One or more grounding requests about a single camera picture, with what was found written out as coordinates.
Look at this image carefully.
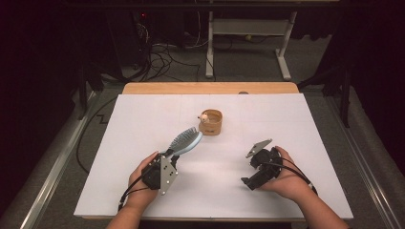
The white table cover sheet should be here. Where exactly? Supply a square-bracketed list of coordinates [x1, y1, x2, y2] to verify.
[74, 93, 354, 220]

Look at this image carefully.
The person's left hand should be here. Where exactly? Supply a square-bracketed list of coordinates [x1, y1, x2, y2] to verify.
[128, 151, 160, 204]

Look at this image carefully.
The black stand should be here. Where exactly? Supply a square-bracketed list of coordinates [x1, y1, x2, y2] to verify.
[75, 61, 125, 121]
[297, 61, 354, 129]

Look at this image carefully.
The person's right hand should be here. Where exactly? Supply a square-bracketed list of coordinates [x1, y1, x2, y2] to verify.
[261, 146, 311, 202]

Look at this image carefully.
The white metal desk frame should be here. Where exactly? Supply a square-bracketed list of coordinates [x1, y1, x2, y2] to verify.
[204, 10, 299, 82]

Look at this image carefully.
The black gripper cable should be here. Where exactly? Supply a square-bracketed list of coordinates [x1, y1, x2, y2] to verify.
[262, 156, 319, 196]
[117, 173, 151, 213]

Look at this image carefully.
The bundle of black cables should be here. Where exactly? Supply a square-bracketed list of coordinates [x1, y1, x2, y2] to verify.
[133, 23, 211, 82]

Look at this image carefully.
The wooden table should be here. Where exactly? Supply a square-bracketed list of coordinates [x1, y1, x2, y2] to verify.
[80, 81, 352, 223]

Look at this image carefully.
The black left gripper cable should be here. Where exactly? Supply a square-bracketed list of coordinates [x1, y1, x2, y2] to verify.
[117, 173, 151, 213]

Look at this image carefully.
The light blue hairbrush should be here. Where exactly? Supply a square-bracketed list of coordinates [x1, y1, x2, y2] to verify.
[164, 126, 203, 157]

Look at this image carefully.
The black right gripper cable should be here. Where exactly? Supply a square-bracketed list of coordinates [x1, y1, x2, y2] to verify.
[262, 156, 319, 196]

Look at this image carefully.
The white cable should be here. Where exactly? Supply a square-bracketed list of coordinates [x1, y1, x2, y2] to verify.
[195, 10, 203, 47]

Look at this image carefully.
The black floor cable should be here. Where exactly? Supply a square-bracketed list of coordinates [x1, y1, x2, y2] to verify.
[75, 94, 119, 175]

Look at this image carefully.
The aluminium floor rail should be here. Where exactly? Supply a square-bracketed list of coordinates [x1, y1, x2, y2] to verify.
[324, 94, 405, 229]
[18, 91, 97, 229]

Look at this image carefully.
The black computer tower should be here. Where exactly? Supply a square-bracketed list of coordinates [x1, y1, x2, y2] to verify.
[106, 10, 151, 70]

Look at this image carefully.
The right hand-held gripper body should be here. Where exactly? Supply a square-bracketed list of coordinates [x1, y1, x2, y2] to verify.
[245, 138, 284, 187]

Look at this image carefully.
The tan sack-shaped cup with figurine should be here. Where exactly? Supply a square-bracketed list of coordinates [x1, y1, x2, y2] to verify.
[197, 109, 224, 136]

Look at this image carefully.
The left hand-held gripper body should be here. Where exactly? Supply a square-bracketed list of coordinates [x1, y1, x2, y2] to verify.
[140, 153, 180, 196]

